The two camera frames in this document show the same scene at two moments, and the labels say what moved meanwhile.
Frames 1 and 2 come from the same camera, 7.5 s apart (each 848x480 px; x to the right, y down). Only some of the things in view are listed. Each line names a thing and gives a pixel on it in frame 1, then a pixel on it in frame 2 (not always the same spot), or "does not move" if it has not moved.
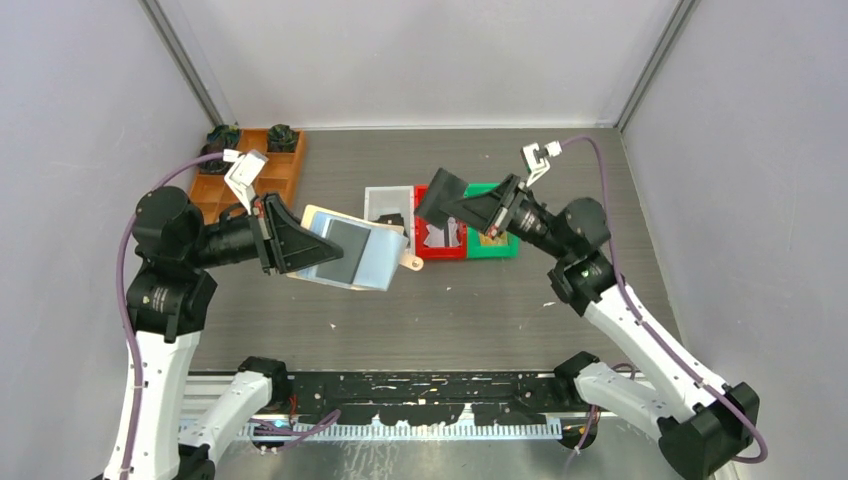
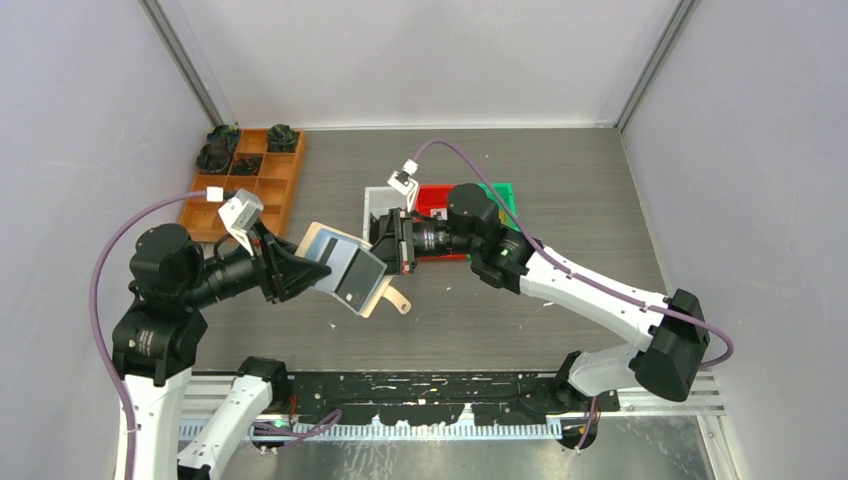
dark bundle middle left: (215, 166) does not move
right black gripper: (491, 211) -> (397, 256)
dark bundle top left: (226, 136) does not move
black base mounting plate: (441, 398) does not move
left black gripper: (284, 242) -> (283, 270)
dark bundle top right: (281, 138) does not move
